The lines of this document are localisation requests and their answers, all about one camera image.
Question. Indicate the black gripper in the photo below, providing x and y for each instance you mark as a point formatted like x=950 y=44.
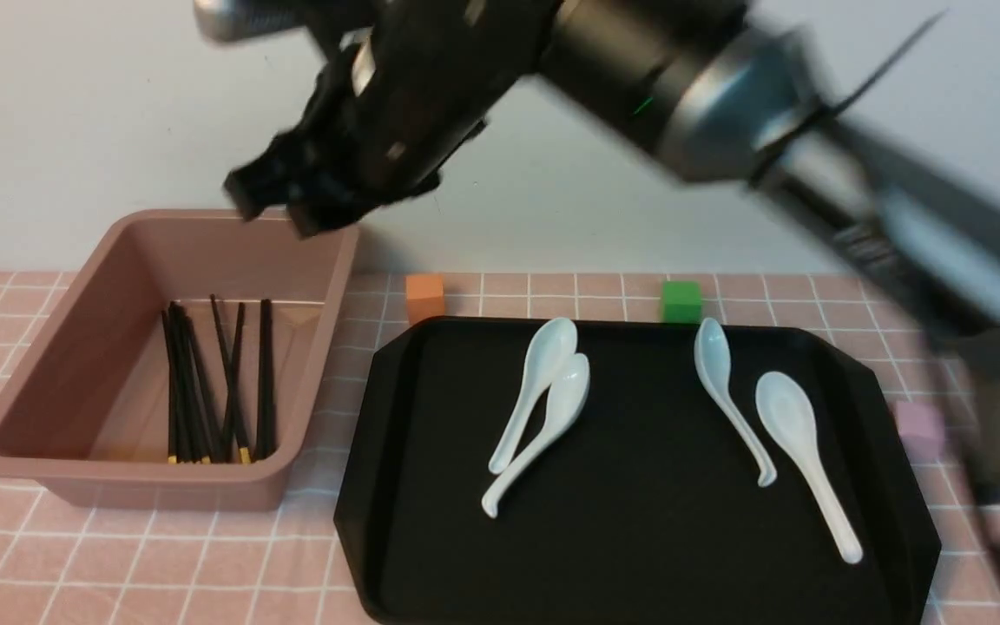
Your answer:
x=386 y=114

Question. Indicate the black chopstick gold band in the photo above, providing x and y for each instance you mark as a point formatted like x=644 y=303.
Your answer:
x=235 y=382
x=265 y=438

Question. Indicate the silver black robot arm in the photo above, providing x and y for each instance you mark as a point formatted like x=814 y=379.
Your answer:
x=697 y=86

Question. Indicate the orange cube block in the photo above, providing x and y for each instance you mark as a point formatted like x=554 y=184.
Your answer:
x=424 y=297

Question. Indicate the black chopstick in bin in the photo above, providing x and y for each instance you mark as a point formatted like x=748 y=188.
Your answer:
x=226 y=365
x=204 y=393
x=198 y=442
x=174 y=453

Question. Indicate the pink plastic bin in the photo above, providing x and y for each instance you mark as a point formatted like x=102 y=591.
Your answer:
x=85 y=413

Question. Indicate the white ceramic spoon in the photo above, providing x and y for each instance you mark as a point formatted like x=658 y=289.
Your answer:
x=549 y=349
x=567 y=394
x=790 y=420
x=714 y=364

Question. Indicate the green cube block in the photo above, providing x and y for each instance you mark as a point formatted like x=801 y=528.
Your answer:
x=681 y=302

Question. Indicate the black plastic tray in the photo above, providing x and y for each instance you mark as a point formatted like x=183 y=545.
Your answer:
x=646 y=511

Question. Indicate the pink cube block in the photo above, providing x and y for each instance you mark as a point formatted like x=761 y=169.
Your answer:
x=921 y=430

